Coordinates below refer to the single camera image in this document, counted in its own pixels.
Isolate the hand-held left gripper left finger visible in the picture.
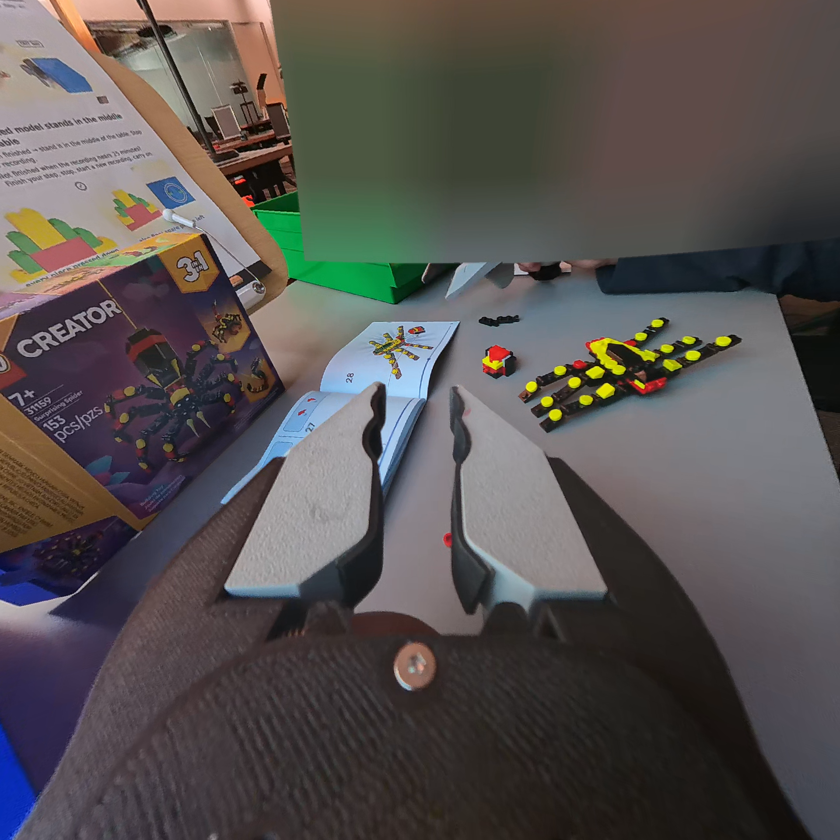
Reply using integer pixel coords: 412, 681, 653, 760
223, 382, 388, 614

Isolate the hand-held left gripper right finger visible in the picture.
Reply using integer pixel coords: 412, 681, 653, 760
449, 385, 610, 616

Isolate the person's right forearm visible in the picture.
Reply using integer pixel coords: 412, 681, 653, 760
596, 244, 788, 304

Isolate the lego instruction booklet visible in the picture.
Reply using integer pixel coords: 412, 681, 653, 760
220, 320, 460, 505

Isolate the black yellow lego spider assembly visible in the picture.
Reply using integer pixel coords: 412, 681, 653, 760
518, 318, 742, 433

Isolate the purple lego set box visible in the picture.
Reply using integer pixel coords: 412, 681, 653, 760
0, 233, 286, 608

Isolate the person's right hand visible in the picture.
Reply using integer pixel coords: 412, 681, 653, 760
515, 259, 618, 283

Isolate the green plastic bin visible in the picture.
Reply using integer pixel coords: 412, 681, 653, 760
252, 192, 460, 305

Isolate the wooden table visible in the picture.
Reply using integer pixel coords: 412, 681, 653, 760
215, 141, 296, 201

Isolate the cardboard stand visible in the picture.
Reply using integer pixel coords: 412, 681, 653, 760
49, 0, 290, 315

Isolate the black pole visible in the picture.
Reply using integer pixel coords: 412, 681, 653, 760
146, 0, 206, 135

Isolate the blue plastic bin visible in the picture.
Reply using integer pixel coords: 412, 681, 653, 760
0, 718, 37, 840

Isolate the printed instruction sheet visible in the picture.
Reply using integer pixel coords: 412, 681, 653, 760
0, 0, 261, 291

